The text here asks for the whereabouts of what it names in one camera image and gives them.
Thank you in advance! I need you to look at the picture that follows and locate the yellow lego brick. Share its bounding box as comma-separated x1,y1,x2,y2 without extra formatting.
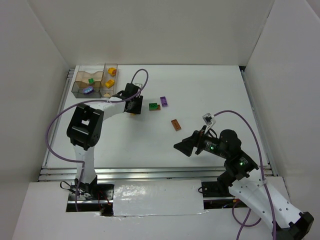
105,79,115,89

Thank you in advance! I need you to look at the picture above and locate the orange lego brick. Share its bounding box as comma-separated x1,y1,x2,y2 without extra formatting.
107,67,117,76

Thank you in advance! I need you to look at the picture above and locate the small green lego brick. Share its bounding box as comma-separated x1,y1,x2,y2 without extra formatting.
88,78,95,84

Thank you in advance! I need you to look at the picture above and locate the purple round lego piece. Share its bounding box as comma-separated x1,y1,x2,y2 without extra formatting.
82,86,94,95

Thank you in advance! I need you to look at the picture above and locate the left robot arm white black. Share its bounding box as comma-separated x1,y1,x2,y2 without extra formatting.
66,83,143,199

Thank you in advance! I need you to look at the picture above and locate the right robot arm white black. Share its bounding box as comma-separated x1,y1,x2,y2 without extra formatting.
173,129,314,240

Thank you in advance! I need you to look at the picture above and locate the brown lego tile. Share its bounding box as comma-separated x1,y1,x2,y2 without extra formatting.
171,119,182,131

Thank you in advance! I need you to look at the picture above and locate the small tan lego piece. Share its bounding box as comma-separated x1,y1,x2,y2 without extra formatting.
103,93,112,98

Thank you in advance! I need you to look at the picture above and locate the purple lego plate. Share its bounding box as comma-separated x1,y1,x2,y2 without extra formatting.
160,96,168,108

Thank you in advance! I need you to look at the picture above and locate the clear tall container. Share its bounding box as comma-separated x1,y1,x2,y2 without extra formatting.
100,63,119,98

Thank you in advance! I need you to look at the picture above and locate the grey tinted container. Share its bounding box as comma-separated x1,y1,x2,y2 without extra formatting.
71,81,102,99

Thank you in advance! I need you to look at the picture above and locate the white foam cover board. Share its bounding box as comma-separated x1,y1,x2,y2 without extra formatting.
113,179,205,217

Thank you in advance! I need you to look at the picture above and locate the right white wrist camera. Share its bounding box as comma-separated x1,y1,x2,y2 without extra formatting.
202,113,216,132

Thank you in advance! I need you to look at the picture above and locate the aluminium front rail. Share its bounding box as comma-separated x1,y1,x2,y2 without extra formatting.
39,166,273,181

